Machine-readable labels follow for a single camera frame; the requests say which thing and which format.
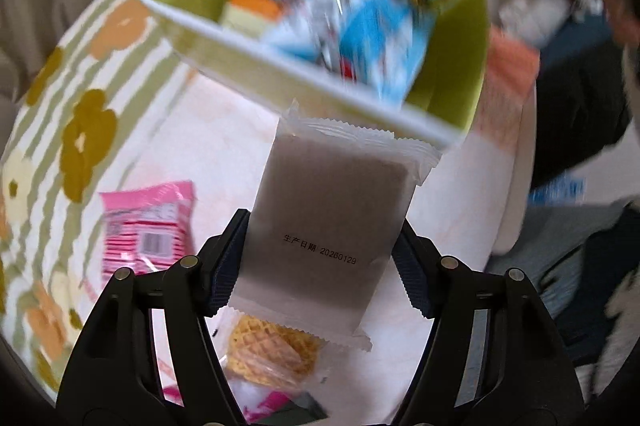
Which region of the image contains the waffle cookie clear packet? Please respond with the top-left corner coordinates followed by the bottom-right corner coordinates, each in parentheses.
top-left (215, 307), bottom-right (332, 391)

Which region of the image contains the pink snack bag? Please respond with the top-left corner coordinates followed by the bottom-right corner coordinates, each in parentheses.
top-left (101, 180), bottom-right (195, 281)

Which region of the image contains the brown wafer white packet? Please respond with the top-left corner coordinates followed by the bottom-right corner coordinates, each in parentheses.
top-left (229, 106), bottom-right (442, 351)

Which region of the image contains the blue white snack bag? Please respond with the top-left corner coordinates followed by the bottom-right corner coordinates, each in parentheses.
top-left (260, 0), bottom-right (436, 106)

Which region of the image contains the cream orange snack bag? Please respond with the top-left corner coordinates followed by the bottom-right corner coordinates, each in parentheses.
top-left (218, 0), bottom-right (283, 40)

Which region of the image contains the floral striped blanket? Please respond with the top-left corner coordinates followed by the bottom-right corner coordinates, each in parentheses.
top-left (1, 0), bottom-right (196, 398)

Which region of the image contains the green cardboard box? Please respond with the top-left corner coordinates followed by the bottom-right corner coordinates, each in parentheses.
top-left (141, 0), bottom-right (489, 149)

